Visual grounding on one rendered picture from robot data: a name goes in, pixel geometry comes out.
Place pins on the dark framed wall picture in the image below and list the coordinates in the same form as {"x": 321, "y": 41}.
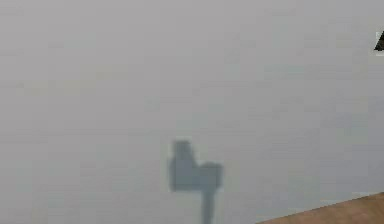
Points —
{"x": 380, "y": 44}

